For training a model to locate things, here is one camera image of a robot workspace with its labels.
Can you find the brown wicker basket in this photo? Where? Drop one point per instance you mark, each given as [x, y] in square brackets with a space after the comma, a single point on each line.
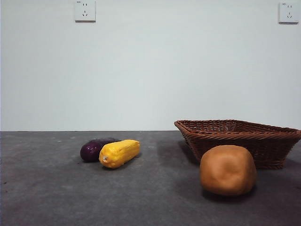
[258, 143]

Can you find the yellow corn cob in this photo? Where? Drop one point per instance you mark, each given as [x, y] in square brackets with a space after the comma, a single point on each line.
[120, 153]

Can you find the purple eggplant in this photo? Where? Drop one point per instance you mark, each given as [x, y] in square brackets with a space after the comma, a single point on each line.
[89, 150]

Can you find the brown potato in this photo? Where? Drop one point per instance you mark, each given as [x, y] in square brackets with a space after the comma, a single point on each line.
[227, 170]

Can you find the white wall socket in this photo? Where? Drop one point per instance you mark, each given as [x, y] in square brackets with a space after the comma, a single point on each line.
[85, 10]
[288, 13]

